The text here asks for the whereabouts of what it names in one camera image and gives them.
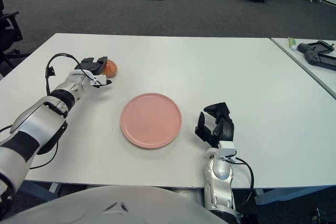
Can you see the green tube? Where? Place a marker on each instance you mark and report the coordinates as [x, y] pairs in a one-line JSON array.
[[292, 43]]

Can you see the black office chair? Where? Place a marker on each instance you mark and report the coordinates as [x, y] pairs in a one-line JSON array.
[[8, 30]]

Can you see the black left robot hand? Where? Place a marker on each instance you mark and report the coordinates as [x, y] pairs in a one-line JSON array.
[[90, 66]]

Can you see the small black floor object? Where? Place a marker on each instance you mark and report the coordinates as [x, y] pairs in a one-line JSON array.
[[319, 217]]

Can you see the red apple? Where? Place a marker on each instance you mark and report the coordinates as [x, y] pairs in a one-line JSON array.
[[111, 69]]

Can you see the black handheld remote controller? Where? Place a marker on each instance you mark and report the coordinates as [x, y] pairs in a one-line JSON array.
[[305, 47]]

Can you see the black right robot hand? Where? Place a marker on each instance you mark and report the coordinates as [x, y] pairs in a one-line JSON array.
[[227, 129]]

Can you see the black controller with screen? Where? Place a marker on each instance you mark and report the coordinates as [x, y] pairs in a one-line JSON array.
[[315, 57]]

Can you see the pink round plate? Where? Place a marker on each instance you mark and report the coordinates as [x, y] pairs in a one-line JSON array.
[[151, 120]]

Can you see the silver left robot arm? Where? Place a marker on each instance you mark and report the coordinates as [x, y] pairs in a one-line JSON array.
[[39, 119]]

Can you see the grey robot torso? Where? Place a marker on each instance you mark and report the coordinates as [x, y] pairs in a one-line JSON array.
[[118, 205]]

